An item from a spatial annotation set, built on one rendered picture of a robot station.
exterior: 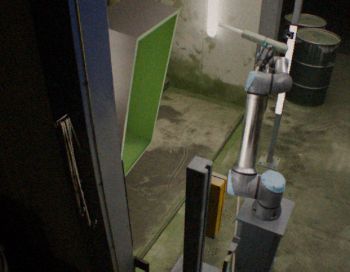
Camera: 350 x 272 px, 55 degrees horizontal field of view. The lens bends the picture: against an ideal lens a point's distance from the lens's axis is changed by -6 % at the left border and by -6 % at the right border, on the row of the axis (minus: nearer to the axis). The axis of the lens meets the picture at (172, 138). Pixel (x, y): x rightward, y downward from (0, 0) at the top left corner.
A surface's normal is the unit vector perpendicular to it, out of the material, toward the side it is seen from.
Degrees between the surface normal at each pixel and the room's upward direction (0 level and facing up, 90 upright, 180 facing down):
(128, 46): 90
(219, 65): 90
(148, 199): 0
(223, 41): 90
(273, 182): 5
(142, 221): 0
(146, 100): 90
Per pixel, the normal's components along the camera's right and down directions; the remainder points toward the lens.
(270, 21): -0.48, 0.51
